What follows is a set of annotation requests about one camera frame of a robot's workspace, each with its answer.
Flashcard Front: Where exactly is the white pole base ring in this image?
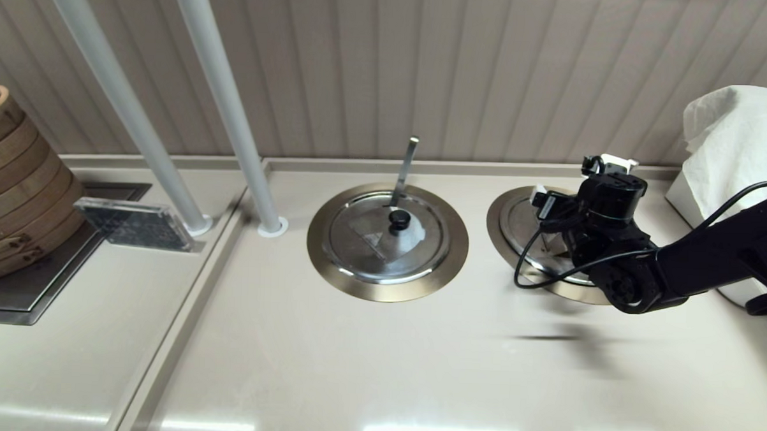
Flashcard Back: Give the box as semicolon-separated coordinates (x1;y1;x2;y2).
256;214;289;238
179;212;214;237

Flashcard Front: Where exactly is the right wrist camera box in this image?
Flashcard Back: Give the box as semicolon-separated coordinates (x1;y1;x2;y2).
530;184;576;224

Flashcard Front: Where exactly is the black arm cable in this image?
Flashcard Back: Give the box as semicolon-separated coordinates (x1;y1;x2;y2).
513;171;767;298

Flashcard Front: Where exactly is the clear acrylic sign holder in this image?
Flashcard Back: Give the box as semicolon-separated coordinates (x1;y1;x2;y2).
71;195;206;253

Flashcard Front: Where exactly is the left steel ladle handle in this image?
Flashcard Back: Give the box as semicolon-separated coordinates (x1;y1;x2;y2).
390;135;421;208

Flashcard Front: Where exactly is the bamboo steamer stack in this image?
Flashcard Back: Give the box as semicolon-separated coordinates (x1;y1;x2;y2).
0;83;94;289

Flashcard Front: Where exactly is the white metal pole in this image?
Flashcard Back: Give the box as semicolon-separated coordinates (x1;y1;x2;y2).
33;0;215;229
161;0;293;232

